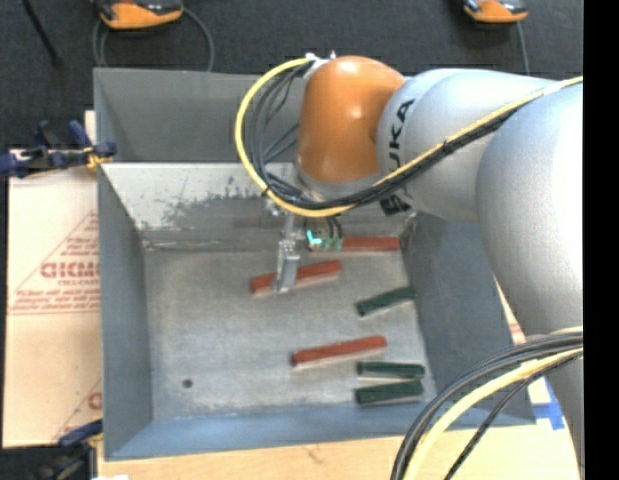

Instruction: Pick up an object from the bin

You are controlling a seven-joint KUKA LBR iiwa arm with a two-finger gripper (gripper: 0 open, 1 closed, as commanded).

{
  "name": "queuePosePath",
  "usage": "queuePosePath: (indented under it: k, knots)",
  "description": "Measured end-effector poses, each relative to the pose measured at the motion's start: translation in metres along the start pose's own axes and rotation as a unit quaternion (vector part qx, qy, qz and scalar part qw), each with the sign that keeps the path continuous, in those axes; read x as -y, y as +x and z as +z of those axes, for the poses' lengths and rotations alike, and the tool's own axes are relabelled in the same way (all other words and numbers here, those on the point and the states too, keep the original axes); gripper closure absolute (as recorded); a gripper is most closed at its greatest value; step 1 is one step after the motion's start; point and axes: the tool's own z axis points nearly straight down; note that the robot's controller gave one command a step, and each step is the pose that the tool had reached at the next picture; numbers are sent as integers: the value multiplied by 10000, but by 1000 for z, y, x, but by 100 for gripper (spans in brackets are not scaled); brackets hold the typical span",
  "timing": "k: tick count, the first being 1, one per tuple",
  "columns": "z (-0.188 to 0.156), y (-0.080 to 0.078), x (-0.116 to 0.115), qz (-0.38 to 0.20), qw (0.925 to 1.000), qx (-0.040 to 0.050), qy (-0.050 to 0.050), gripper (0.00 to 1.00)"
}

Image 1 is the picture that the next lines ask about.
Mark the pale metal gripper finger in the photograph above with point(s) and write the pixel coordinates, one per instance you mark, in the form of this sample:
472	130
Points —
290	273
280	273

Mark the red-brown flat block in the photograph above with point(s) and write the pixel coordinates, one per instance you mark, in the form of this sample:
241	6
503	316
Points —
339	351
370	243
319	271

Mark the grey metal bin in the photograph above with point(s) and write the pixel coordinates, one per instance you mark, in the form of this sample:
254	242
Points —
214	318

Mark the dark green flat block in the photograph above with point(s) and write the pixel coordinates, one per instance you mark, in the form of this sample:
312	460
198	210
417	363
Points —
391	369
386	300
389	393

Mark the brown cardboard board red print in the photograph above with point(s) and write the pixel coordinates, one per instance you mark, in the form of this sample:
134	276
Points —
49	318

